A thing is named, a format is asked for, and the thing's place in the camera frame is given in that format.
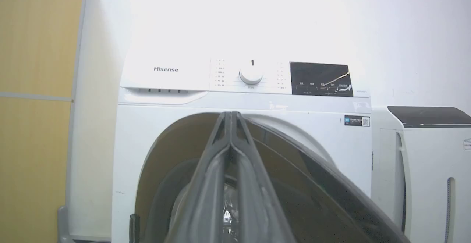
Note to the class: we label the dark glass washing machine door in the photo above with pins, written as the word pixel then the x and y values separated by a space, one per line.
pixel 331 199

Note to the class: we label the white program dial knob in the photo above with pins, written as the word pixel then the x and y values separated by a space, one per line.
pixel 251 75

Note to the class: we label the white detergent drawer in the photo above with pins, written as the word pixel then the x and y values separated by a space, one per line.
pixel 165 72

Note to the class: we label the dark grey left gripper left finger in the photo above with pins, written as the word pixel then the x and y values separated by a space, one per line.
pixel 206 195

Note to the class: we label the white appliance with dark top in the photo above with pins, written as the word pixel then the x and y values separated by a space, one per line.
pixel 427 173

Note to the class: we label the black washer display panel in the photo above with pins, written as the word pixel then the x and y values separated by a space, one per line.
pixel 321 79

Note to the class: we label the yellow wooden wall panel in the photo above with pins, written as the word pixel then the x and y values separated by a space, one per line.
pixel 35 110

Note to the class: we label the black QR code sticker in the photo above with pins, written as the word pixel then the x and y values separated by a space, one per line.
pixel 357 120

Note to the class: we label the white Hisense washing machine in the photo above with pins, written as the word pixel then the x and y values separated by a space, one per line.
pixel 165 132

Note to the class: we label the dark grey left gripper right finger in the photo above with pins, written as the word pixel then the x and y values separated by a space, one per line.
pixel 254 199

